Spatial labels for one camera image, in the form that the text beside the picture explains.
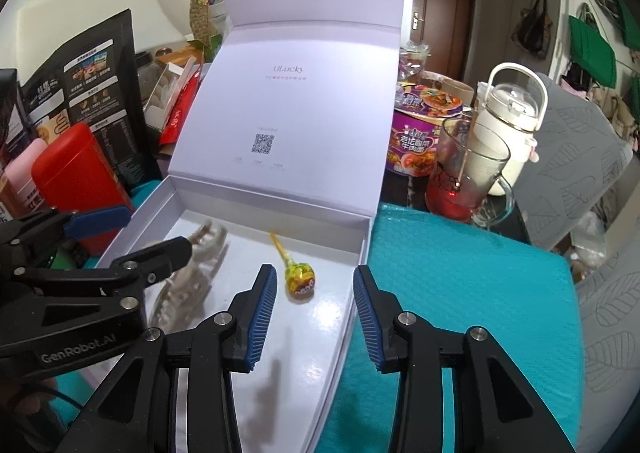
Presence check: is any clear plastic candy bag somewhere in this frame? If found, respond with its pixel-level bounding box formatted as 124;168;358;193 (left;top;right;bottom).
397;46;432;84

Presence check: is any white gift box with lid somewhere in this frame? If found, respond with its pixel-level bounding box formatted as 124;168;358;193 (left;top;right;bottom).
92;0;406;453

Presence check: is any clear plastic hair claw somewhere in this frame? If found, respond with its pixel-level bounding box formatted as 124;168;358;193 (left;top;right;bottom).
150;220;231;334

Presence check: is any yellow wrapped lollipop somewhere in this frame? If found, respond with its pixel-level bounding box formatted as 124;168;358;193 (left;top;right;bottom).
269;231;318;301

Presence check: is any red plastic container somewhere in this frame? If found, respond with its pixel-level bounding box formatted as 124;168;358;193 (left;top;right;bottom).
31;122;135;256

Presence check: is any thin metal straw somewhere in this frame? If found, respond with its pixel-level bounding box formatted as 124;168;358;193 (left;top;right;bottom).
454;106;476;196

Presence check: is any white plastic bag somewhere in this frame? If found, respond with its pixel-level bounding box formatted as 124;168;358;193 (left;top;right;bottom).
575;210;608;269

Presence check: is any dark handbag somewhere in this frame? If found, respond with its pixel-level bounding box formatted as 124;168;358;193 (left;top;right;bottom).
511;0;553;59

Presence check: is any white cardboard box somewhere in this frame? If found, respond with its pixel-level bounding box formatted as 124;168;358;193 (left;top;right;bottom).
142;62;201;131

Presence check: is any grey leaf patterned chair cover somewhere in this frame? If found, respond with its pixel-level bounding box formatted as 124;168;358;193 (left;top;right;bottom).
572;248;640;453
512;73;633;251

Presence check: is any green cardboard box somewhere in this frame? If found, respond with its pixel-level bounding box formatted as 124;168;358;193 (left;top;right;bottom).
187;30;226;61

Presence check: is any brown door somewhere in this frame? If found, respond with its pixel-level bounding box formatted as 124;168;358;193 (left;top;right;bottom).
415;0;476;84

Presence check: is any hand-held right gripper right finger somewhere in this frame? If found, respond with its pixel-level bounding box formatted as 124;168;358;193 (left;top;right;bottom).
352;265;576;453

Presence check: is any pink container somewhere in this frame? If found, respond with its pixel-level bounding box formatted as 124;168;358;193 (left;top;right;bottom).
0;138;48;224

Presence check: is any purple instant noodle bucket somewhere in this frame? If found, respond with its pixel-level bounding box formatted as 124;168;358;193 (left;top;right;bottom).
390;110;451;179

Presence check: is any red snack packet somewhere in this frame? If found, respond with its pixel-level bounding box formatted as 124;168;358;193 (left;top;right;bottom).
159;60;207;146

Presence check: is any black printed pouch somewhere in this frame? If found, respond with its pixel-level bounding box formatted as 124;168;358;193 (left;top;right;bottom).
20;8;148;194

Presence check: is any white handled water bottle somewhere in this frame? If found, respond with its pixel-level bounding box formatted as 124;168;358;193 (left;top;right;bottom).
470;62;548;196

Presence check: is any purple instant noodle bowl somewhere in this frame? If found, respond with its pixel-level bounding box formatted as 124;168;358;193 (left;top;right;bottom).
394;82;466;116

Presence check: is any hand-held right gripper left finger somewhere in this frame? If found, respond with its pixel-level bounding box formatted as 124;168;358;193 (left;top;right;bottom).
62;264;278;453

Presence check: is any glass mug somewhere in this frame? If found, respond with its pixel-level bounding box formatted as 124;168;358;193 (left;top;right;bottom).
425;116;516;229

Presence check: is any small green tote bag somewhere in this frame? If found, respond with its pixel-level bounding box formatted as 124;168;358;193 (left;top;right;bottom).
627;73;640;121

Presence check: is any large green tote bag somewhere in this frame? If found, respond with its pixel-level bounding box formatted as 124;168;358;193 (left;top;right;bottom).
569;3;617;89

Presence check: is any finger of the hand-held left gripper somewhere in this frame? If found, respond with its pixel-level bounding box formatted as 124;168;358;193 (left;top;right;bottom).
0;206;132;267
0;236;194;347

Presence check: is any beige handbag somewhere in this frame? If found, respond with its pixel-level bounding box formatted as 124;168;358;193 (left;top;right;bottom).
585;83;633;134

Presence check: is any teal padded mat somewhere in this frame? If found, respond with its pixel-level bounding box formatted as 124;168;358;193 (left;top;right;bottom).
50;180;583;453

